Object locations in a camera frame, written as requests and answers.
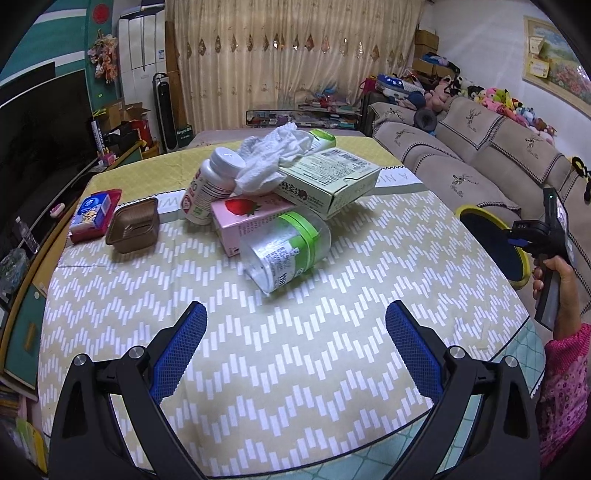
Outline brown plastic tray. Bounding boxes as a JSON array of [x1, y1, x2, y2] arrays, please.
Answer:
[[105, 198, 161, 254]]

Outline open cardboard box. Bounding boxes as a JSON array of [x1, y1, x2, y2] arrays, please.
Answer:
[[105, 102, 152, 141]]

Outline crumpled white tissue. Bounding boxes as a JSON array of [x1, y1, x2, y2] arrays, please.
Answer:
[[233, 122, 311, 193]]

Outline clear jar green lid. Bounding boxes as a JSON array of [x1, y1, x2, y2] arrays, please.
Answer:
[[239, 210, 332, 294]]

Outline framed wall picture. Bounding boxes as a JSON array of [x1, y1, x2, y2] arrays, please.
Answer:
[[522, 15, 591, 101]]

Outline yellow rimmed black trash bin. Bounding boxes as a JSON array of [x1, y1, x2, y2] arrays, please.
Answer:
[[455, 204, 532, 291]]

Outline green capped white bottle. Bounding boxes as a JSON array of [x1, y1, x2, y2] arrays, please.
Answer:
[[307, 129, 337, 153]]

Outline cream patterned curtain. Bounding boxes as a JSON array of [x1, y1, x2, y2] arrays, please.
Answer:
[[167, 0, 424, 136]]

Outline stack of cardboard boxes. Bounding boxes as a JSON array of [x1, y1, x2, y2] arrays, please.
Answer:
[[412, 29, 459, 80]]

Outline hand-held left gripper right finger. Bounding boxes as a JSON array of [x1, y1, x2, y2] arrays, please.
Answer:
[[385, 300, 541, 480]]

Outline black television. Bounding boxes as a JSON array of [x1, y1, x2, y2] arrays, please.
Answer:
[[0, 62, 101, 243]]

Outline white standing air conditioner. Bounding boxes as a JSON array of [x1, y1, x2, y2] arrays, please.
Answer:
[[117, 8, 168, 141]]

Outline beige sofa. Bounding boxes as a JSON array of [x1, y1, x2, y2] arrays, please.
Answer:
[[369, 96, 591, 264]]

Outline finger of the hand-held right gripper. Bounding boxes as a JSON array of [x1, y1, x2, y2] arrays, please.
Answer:
[[508, 220, 546, 247]]

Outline pink strawberry milk carton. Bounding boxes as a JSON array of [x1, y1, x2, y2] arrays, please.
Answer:
[[211, 193, 296, 259]]

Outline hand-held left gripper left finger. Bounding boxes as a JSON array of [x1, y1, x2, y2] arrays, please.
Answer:
[[48, 301, 208, 480]]

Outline artificial flower decoration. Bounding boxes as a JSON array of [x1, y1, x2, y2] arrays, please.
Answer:
[[88, 33, 121, 85]]

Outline red flat packet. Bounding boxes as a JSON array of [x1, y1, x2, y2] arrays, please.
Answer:
[[68, 189, 123, 244]]

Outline person's right hand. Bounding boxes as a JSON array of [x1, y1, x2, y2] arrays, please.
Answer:
[[532, 255, 581, 329]]

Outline pile of plush toys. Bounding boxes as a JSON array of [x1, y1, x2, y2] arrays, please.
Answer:
[[424, 75, 560, 141]]

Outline tower fan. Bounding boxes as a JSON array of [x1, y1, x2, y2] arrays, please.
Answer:
[[152, 71, 182, 153]]

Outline person's right forearm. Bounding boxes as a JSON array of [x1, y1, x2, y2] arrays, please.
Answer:
[[538, 316, 591, 468]]

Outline red blue snack packet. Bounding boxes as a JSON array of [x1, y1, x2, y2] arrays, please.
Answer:
[[71, 194, 114, 230]]

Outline white pill bottle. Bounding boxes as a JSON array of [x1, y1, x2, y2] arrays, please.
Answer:
[[181, 147, 246, 226]]

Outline low shelf with toys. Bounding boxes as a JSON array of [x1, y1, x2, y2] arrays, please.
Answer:
[[244, 98, 368, 131]]

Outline dark round cushion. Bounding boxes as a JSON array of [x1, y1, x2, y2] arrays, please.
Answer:
[[414, 108, 440, 134]]

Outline green white cardboard box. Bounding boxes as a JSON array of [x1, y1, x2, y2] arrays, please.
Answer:
[[277, 148, 380, 221]]

